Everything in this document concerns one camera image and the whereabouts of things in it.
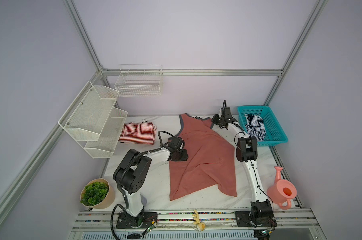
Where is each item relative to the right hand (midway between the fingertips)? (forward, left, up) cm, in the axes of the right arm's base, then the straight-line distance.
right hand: (211, 117), depth 117 cm
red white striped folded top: (-20, +55, +6) cm, 59 cm away
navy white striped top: (-9, -33, -1) cm, 34 cm away
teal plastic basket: (-17, -44, +1) cm, 47 cm away
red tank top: (-38, +4, -1) cm, 38 cm away
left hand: (-37, +20, -1) cm, 42 cm away
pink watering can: (-59, -28, +8) cm, 66 cm away
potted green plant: (-62, +62, +9) cm, 88 cm away
